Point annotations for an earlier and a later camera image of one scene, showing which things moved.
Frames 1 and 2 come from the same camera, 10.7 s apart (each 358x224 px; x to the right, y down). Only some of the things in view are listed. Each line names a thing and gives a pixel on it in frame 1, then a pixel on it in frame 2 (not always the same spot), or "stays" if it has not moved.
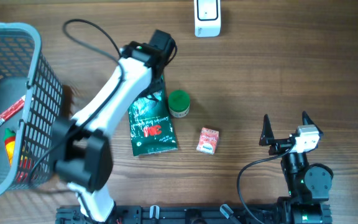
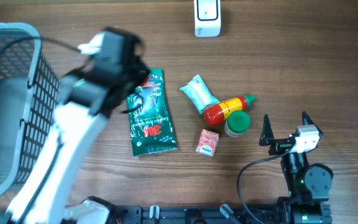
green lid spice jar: (179, 101) -> (237, 122)
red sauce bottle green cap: (10, 140) -> (215, 114)
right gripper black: (279, 145) stays
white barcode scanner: (207, 18) stays
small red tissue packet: (208, 140) stays
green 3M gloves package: (151, 123) stays
